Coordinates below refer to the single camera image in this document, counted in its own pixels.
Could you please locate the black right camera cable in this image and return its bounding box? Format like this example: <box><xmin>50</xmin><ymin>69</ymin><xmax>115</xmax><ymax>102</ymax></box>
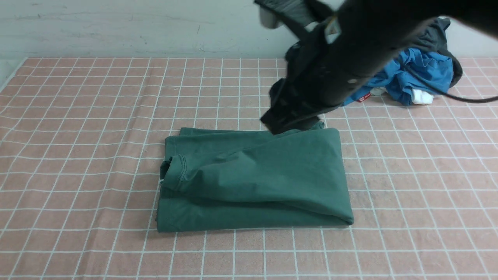
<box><xmin>401</xmin><ymin>62</ymin><xmax>498</xmax><ymax>104</ymax></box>

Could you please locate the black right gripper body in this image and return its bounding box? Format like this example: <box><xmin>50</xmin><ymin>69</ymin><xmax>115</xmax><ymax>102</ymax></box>
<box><xmin>260</xmin><ymin>23</ymin><xmax>374</xmax><ymax>134</ymax></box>

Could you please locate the green long-sleeve top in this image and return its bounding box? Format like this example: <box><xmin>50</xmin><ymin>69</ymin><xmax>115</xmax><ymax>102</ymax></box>
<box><xmin>156</xmin><ymin>122</ymin><xmax>354</xmax><ymax>233</ymax></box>

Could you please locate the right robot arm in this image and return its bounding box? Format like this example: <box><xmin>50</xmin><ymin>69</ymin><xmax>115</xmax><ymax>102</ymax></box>
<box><xmin>255</xmin><ymin>0</ymin><xmax>497</xmax><ymax>135</ymax></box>

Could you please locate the pink grid tablecloth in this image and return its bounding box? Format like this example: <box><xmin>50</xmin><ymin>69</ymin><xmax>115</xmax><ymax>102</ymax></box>
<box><xmin>0</xmin><ymin>58</ymin><xmax>498</xmax><ymax>280</ymax></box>

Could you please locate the blue crumpled garment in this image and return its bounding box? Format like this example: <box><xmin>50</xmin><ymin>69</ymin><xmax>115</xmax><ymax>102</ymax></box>
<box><xmin>343</xmin><ymin>48</ymin><xmax>453</xmax><ymax>106</ymax></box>

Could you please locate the dark grey crumpled garment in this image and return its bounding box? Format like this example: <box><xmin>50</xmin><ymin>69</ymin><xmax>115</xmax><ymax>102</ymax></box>
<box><xmin>409</xmin><ymin>17</ymin><xmax>463</xmax><ymax>88</ymax></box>

